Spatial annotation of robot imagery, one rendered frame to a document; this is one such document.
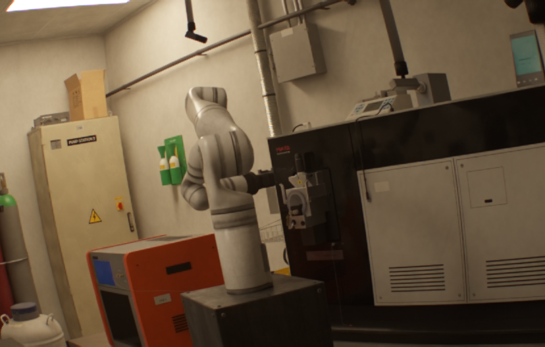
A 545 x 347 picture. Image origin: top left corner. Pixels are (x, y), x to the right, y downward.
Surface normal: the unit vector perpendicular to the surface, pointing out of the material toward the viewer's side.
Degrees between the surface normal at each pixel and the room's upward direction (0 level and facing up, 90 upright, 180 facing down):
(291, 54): 90
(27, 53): 90
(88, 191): 90
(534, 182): 90
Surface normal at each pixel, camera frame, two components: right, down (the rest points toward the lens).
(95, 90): 0.65, -0.11
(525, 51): -0.73, -0.04
